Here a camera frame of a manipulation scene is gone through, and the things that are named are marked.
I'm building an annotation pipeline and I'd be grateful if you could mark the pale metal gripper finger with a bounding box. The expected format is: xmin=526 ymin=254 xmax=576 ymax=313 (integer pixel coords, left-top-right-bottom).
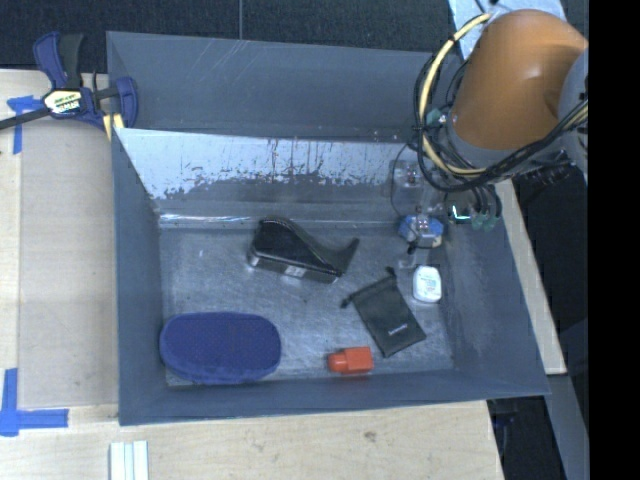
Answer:
xmin=388 ymin=159 xmax=434 ymax=211
xmin=406 ymin=214 xmax=437 ymax=256

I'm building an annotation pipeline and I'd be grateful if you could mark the blue and white small object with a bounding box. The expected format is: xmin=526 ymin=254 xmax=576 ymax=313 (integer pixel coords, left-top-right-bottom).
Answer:
xmin=397 ymin=214 xmax=445 ymax=249

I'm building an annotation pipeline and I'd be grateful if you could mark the white small plastic box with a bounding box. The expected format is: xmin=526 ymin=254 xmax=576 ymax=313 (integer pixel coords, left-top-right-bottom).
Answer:
xmin=411 ymin=264 xmax=444 ymax=305

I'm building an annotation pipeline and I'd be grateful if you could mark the black stapler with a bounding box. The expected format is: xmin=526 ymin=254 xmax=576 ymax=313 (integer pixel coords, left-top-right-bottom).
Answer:
xmin=246 ymin=216 xmax=361 ymax=285

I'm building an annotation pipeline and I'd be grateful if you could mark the grey metal bin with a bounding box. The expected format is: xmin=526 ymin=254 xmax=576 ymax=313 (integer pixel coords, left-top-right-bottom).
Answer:
xmin=104 ymin=30 xmax=552 ymax=427

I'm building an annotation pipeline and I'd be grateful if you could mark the orange-red small block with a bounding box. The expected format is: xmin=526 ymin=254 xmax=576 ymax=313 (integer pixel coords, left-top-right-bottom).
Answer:
xmin=326 ymin=345 xmax=375 ymax=376

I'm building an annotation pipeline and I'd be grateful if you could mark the blue oval case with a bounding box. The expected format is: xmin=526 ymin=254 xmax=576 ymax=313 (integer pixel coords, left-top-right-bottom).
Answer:
xmin=158 ymin=311 xmax=283 ymax=386

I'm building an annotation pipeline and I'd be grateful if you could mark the black drawstring pouch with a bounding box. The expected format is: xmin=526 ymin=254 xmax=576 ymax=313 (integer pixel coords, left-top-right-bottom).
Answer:
xmin=340 ymin=266 xmax=428 ymax=360

